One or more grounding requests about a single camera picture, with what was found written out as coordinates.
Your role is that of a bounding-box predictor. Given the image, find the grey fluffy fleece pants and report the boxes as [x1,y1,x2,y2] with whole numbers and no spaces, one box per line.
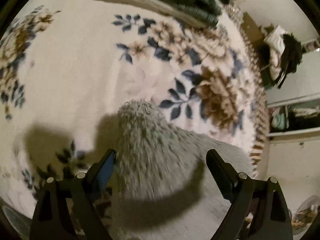
[109,101,253,239]

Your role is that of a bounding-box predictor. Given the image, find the white trash bin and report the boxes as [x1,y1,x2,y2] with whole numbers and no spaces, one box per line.
[2,206,31,239]

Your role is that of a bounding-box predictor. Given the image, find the white wardrobe shelf unit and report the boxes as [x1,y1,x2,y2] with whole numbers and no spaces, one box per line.
[265,37,320,145]

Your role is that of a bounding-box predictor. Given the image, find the floral bed blanket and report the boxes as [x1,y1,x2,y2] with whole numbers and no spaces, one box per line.
[1,0,267,217]

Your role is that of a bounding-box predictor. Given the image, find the chair with clothes pile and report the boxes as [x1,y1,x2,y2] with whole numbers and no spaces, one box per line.
[259,24,287,89]

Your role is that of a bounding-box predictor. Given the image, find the black garment on chair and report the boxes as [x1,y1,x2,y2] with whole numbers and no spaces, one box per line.
[276,34,303,89]

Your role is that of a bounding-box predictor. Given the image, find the brown cardboard box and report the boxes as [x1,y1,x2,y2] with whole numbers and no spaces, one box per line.
[241,12,265,53]

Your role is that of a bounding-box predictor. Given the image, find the beige folded pants bottom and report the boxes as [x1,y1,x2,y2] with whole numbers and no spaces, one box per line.
[86,0,213,29]

